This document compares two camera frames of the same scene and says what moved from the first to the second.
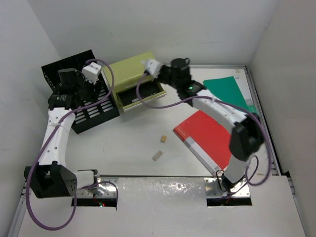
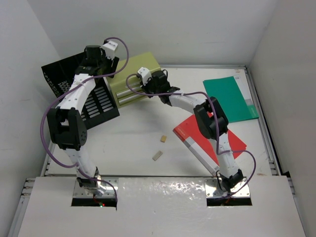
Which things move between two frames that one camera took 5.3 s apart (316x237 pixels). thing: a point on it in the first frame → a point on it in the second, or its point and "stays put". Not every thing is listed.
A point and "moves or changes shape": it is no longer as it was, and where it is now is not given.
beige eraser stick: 157,155 stays put
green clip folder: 231,89 stays put
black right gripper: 163,68 → 145,87
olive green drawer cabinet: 134,87 moves or changes shape
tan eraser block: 163,138 stays put
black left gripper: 93,88 → 111,63
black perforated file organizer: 101,108 stays put
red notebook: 209,140 stays put
